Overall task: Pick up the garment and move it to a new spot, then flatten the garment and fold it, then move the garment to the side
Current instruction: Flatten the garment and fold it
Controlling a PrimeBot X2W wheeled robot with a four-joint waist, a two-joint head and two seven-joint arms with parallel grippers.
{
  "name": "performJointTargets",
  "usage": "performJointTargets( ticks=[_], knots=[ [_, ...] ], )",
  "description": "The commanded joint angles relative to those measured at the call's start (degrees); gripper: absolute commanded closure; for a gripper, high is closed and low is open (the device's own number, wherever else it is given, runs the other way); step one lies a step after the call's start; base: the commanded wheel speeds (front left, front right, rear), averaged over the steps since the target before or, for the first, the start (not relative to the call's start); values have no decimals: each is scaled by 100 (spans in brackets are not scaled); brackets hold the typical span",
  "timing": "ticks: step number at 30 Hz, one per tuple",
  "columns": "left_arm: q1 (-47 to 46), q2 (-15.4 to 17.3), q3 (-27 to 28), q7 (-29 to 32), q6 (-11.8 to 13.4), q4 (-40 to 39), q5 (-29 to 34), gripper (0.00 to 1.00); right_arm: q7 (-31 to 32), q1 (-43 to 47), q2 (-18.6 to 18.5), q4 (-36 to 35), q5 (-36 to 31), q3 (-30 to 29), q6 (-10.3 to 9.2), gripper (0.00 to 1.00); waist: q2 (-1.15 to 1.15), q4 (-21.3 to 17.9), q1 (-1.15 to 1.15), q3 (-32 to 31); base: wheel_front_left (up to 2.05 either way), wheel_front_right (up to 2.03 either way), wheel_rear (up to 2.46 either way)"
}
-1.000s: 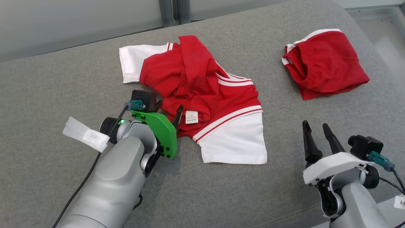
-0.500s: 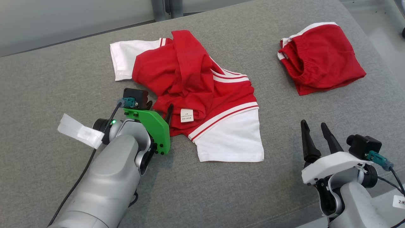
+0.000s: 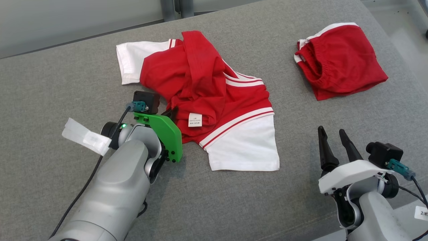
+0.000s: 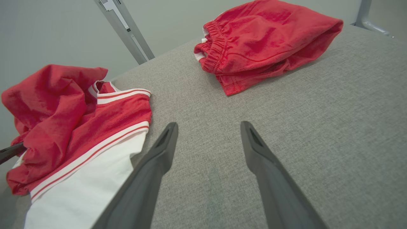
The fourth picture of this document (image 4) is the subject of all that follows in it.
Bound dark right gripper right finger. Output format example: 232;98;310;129
240;121;328;229

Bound grey post with curved foot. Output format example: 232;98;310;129
351;0;395;39

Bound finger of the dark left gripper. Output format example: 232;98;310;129
0;142;27;165

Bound grey partition post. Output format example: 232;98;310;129
116;0;155;61
93;0;144;65

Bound red white basketball jersey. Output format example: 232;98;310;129
1;64;153;229

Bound red shorts with white stripe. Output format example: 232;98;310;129
194;0;344;97

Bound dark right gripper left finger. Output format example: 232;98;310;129
92;122;179;229

